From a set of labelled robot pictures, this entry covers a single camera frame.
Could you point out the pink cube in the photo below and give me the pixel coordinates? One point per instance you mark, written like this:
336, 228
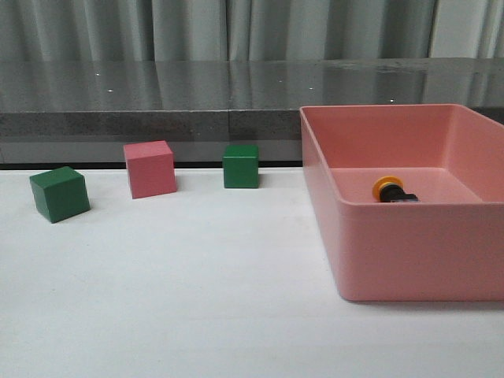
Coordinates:
150, 168

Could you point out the yellow push button switch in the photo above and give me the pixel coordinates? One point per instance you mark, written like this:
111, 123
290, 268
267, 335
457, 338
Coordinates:
390, 189

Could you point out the right green cube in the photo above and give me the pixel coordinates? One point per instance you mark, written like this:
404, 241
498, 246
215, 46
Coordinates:
240, 164

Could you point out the left green cube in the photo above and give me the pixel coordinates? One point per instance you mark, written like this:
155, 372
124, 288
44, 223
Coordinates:
60, 194

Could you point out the green cube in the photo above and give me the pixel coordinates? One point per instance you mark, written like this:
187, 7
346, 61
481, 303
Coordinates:
60, 194
240, 164

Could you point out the grey curtain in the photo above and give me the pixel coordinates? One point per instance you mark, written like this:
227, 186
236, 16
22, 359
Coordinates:
248, 30

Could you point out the grey stone counter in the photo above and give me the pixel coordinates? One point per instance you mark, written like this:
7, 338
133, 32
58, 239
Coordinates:
83, 113

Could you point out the pink plastic bin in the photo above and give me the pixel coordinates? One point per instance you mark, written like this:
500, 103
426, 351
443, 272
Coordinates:
448, 246

